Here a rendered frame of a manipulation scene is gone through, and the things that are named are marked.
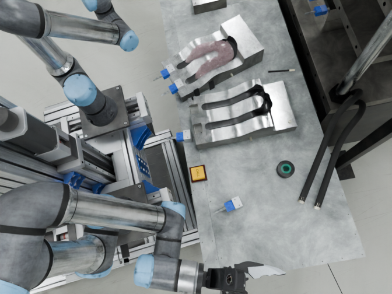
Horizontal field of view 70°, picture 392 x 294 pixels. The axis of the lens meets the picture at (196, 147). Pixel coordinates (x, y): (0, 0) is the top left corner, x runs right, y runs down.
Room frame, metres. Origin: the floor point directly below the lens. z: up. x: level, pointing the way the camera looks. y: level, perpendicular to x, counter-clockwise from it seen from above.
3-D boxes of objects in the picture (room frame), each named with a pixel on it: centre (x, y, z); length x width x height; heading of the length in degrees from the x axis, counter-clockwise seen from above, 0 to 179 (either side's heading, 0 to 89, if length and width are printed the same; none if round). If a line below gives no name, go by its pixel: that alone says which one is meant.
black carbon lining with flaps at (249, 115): (0.55, -0.26, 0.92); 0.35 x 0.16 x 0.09; 79
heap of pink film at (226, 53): (0.89, -0.26, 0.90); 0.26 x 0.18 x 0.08; 96
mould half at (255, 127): (0.53, -0.27, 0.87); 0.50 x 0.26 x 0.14; 79
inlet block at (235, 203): (0.13, -0.03, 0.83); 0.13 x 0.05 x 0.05; 91
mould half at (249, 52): (0.90, -0.26, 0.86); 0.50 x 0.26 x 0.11; 96
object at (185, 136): (0.55, 0.06, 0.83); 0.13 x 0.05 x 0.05; 73
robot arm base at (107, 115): (0.73, 0.35, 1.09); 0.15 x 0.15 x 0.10
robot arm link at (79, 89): (0.74, 0.35, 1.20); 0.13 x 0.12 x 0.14; 17
